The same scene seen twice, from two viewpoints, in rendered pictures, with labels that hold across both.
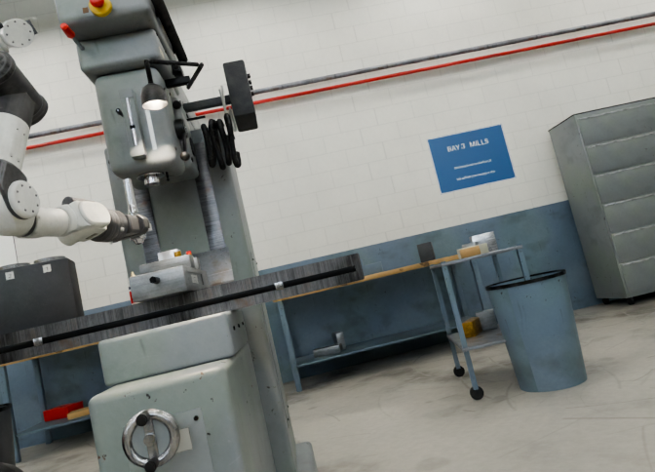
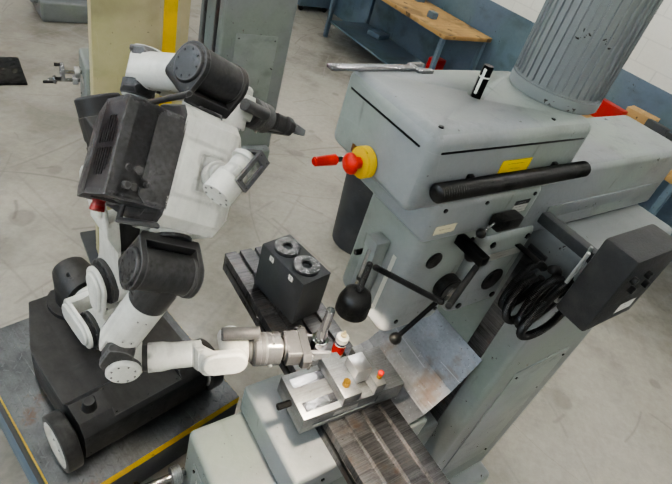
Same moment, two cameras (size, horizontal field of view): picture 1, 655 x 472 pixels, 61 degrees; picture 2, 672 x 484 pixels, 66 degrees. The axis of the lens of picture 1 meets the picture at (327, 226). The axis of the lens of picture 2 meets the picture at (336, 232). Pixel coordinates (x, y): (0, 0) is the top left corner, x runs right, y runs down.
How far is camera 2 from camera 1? 169 cm
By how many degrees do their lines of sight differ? 65
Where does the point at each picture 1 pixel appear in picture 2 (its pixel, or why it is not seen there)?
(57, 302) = (286, 302)
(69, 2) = (348, 123)
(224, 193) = not seen: hidden behind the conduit
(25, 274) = (279, 268)
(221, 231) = (487, 344)
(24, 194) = (120, 372)
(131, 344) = (254, 413)
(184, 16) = not seen: outside the picture
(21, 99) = (152, 298)
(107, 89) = (375, 211)
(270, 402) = not seen: hidden behind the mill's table
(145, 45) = (417, 218)
